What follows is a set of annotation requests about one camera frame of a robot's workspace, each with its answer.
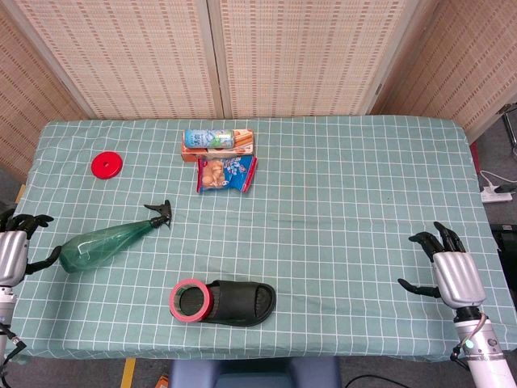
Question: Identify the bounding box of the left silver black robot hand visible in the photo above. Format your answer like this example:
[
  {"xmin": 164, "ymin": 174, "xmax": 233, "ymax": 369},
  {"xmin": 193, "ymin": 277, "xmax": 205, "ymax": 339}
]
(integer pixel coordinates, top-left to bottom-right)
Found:
[{"xmin": 0, "ymin": 213, "xmax": 62, "ymax": 286}]

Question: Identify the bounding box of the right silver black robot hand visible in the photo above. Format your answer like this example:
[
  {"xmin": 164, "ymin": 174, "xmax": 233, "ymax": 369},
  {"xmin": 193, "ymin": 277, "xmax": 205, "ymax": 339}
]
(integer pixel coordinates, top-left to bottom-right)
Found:
[{"xmin": 397, "ymin": 221, "xmax": 487, "ymax": 310}]

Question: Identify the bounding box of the green spray bottle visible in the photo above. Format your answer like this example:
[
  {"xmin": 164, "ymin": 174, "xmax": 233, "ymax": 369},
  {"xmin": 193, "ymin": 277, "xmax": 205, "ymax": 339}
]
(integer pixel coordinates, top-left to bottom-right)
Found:
[{"xmin": 58, "ymin": 199, "xmax": 173, "ymax": 274}]

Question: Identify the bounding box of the black box on floor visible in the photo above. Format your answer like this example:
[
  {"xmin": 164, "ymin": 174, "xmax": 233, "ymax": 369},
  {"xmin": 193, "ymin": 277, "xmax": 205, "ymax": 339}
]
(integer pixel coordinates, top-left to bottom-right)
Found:
[{"xmin": 490, "ymin": 223, "xmax": 517, "ymax": 255}]

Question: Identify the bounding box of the white power strip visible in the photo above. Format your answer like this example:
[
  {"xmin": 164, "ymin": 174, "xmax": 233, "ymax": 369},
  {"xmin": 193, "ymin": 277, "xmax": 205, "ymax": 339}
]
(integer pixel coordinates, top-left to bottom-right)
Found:
[{"xmin": 479, "ymin": 186, "xmax": 513, "ymax": 204}]

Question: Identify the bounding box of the red plastic disc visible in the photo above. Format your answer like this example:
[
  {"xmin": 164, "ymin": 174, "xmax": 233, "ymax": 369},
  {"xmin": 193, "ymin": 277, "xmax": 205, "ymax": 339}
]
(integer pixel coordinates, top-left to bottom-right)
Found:
[{"xmin": 90, "ymin": 150, "xmax": 124, "ymax": 179}]

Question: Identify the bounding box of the green checked tablecloth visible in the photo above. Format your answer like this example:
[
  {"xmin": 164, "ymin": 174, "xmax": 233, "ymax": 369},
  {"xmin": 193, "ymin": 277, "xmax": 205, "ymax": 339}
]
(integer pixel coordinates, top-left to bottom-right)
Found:
[{"xmin": 0, "ymin": 116, "xmax": 517, "ymax": 363}]

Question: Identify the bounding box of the metal chair leg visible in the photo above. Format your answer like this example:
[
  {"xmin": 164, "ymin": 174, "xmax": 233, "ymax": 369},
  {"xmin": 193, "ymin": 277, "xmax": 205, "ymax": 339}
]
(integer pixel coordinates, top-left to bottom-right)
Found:
[{"xmin": 497, "ymin": 103, "xmax": 517, "ymax": 157}]

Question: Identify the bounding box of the bamboo folding screen panel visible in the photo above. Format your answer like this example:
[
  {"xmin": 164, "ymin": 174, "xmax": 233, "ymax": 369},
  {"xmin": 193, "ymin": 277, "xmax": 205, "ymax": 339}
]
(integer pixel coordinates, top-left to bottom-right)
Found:
[
  {"xmin": 208, "ymin": 0, "xmax": 439, "ymax": 119},
  {"xmin": 369, "ymin": 0, "xmax": 517, "ymax": 143},
  {"xmin": 0, "ymin": 0, "xmax": 88, "ymax": 181},
  {"xmin": 3, "ymin": 0, "xmax": 225, "ymax": 120}
]

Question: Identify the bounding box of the pink tape roll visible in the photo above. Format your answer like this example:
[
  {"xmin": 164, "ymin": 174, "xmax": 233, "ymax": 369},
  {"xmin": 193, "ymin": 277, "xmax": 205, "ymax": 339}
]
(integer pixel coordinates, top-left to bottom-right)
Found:
[{"xmin": 168, "ymin": 278, "xmax": 215, "ymax": 323}]

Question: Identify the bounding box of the black rubber slipper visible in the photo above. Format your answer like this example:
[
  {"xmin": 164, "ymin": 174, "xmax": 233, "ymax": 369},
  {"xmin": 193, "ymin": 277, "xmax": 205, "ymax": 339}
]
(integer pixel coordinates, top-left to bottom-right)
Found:
[{"xmin": 204, "ymin": 279, "xmax": 277, "ymax": 327}]

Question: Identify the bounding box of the blue white drink can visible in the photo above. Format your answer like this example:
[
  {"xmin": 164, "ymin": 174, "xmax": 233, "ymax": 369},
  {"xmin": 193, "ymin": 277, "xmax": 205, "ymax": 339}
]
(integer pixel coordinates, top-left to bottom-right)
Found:
[{"xmin": 183, "ymin": 129, "xmax": 236, "ymax": 150}]

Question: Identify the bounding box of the blue red snack bag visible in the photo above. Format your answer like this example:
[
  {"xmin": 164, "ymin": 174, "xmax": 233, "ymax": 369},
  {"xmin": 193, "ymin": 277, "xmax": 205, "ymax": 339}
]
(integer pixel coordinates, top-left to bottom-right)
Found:
[{"xmin": 196, "ymin": 155, "xmax": 259, "ymax": 195}]

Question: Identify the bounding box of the orange snack box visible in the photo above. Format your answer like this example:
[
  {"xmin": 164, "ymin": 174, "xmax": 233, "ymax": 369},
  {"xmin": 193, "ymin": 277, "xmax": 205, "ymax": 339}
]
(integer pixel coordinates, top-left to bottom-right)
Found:
[{"xmin": 180, "ymin": 129, "xmax": 255, "ymax": 163}]

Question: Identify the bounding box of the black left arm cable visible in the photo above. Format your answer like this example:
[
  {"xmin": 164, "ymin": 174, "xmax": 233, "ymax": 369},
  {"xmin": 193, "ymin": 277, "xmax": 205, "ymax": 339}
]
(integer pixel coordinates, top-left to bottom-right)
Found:
[{"xmin": 0, "ymin": 323, "xmax": 27, "ymax": 377}]

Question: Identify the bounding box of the white power cable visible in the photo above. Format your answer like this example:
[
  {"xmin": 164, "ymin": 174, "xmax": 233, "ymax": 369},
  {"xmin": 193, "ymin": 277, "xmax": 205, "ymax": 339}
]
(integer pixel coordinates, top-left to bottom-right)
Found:
[{"xmin": 478, "ymin": 170, "xmax": 502, "ymax": 189}]

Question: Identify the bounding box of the black floor cable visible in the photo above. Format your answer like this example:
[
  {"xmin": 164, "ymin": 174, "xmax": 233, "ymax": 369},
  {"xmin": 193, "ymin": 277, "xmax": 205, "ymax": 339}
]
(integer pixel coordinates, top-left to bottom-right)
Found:
[{"xmin": 343, "ymin": 374, "xmax": 401, "ymax": 388}]

